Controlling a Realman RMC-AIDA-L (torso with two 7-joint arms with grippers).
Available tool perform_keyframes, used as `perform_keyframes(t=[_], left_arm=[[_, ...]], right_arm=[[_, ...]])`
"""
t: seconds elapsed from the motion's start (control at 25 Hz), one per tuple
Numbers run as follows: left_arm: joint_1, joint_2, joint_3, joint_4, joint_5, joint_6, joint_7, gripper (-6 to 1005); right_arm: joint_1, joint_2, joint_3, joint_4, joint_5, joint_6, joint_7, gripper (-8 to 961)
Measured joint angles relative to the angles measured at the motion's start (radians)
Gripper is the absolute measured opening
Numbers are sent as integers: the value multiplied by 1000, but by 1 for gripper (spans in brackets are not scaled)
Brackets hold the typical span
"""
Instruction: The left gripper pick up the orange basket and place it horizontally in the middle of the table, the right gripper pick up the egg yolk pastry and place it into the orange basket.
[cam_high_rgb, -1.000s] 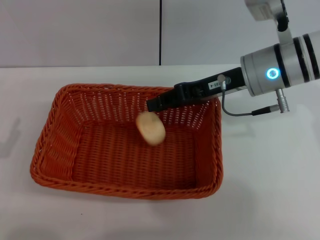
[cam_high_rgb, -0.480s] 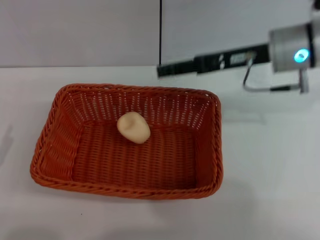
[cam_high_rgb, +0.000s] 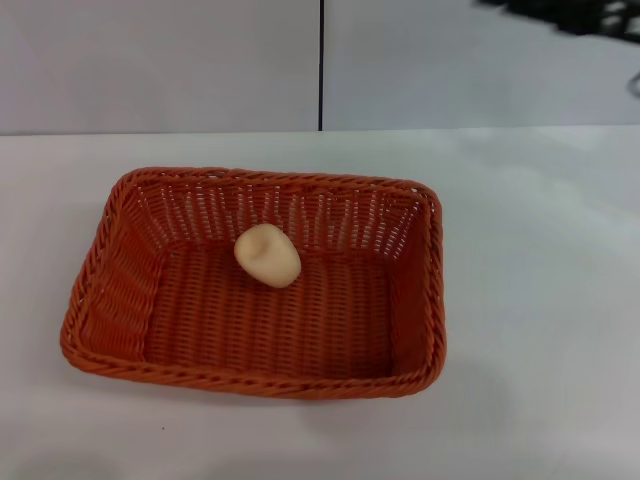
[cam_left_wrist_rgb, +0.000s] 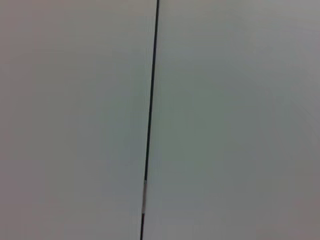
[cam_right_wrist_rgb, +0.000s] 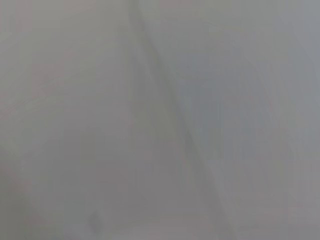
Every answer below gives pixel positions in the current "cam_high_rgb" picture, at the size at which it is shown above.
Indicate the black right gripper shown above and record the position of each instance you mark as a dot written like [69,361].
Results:
[560,12]

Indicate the round toasted bread bun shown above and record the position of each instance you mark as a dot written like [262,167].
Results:
[267,257]

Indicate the orange woven plastic basket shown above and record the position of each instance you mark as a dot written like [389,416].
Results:
[270,330]

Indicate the black vertical wall strip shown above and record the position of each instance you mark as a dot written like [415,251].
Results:
[320,65]

